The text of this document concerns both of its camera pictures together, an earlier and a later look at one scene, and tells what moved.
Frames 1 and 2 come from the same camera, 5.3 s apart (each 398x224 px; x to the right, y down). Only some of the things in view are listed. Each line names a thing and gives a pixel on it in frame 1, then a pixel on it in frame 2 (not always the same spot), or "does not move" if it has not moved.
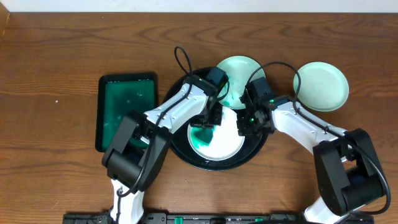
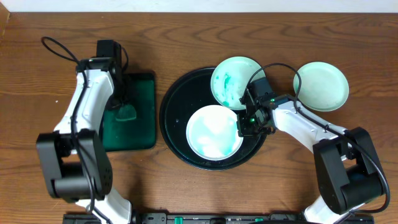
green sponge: [201, 137] to [127, 112]
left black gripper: [206, 123] to [121, 101]
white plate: [324, 86] does not move
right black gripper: [243, 130] does not move
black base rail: [216, 218] does not move
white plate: [220, 142] does not move
